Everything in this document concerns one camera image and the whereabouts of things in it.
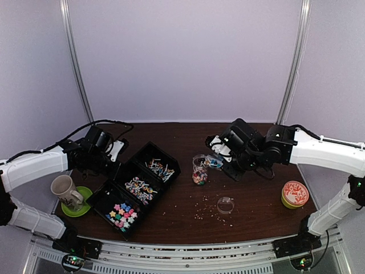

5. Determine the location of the metal scoop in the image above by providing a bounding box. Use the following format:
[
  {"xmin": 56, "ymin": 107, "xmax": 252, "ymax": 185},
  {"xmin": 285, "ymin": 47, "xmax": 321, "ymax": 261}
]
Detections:
[{"xmin": 206, "ymin": 154, "xmax": 224, "ymax": 169}]

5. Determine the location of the clear plastic jar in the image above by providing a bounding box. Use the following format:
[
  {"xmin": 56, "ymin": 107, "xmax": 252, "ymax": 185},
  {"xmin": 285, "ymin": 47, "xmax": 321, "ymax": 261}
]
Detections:
[{"xmin": 192, "ymin": 154, "xmax": 208, "ymax": 185}]

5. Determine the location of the black three-compartment candy bin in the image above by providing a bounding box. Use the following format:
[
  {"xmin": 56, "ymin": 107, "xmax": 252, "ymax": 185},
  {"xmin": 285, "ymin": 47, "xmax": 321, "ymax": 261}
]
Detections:
[{"xmin": 87, "ymin": 142, "xmax": 181, "ymax": 240}]

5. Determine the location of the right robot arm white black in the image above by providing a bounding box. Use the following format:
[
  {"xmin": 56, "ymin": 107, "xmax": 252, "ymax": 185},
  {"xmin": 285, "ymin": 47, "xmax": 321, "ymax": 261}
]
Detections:
[{"xmin": 218, "ymin": 118, "xmax": 364, "ymax": 252}]

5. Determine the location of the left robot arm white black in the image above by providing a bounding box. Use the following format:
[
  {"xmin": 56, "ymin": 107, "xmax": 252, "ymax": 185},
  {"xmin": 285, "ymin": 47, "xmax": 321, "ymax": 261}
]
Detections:
[{"xmin": 1, "ymin": 126, "xmax": 129, "ymax": 253}]

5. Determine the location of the green saucer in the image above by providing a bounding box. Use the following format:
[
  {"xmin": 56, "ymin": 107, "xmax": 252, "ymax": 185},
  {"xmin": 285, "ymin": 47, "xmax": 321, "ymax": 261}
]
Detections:
[{"xmin": 61, "ymin": 186, "xmax": 92, "ymax": 217}]

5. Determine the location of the clear plastic jar lid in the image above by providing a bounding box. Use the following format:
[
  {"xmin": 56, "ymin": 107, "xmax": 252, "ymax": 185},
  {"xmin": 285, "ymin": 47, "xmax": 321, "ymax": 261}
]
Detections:
[{"xmin": 216, "ymin": 196, "xmax": 235, "ymax": 214}]

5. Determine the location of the beige ceramic mug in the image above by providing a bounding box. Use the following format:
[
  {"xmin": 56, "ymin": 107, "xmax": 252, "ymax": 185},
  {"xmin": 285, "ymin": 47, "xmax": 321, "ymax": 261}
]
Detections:
[{"xmin": 51, "ymin": 175, "xmax": 84, "ymax": 212}]

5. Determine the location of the green tin orange patterned lid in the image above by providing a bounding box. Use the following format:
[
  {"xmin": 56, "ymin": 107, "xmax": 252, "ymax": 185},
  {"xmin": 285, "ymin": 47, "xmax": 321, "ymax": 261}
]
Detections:
[{"xmin": 281, "ymin": 180, "xmax": 309, "ymax": 209}]

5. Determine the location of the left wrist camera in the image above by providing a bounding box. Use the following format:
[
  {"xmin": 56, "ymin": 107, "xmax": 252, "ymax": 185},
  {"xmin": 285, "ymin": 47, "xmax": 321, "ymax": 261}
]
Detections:
[{"xmin": 106, "ymin": 139, "xmax": 129, "ymax": 162}]

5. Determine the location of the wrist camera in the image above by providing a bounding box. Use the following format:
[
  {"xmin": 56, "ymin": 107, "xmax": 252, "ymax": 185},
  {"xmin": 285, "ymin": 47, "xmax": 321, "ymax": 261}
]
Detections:
[
  {"xmin": 106, "ymin": 139, "xmax": 129, "ymax": 162},
  {"xmin": 205, "ymin": 135, "xmax": 232, "ymax": 158}
]

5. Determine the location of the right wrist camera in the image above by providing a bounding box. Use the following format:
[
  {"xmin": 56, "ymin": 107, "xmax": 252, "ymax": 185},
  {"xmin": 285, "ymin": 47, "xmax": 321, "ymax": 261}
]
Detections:
[{"xmin": 205, "ymin": 135, "xmax": 232, "ymax": 158}]

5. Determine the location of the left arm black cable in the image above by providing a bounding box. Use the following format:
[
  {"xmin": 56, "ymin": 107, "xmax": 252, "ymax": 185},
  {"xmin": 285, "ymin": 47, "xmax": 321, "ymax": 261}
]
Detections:
[{"xmin": 0, "ymin": 119, "xmax": 134, "ymax": 166}]

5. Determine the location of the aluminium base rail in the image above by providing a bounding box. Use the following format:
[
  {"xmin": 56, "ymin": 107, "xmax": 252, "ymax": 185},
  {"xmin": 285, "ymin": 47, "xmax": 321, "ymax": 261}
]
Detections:
[{"xmin": 22, "ymin": 222, "xmax": 353, "ymax": 274}]

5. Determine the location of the left aluminium frame post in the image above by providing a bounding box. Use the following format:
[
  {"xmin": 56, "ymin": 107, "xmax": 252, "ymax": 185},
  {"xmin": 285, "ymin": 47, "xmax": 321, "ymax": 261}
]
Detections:
[{"xmin": 59, "ymin": 0, "xmax": 94, "ymax": 122}]

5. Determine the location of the aluminium frame post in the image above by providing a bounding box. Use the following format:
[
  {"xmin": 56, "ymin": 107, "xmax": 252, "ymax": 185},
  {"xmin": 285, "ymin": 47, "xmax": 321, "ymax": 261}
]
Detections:
[
  {"xmin": 59, "ymin": 0, "xmax": 94, "ymax": 122},
  {"xmin": 276, "ymin": 0, "xmax": 311, "ymax": 124}
]

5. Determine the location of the right aluminium frame post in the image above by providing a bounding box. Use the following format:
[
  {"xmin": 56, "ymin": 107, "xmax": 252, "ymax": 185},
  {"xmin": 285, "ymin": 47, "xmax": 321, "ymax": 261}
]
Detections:
[{"xmin": 276, "ymin": 0, "xmax": 311, "ymax": 124}]

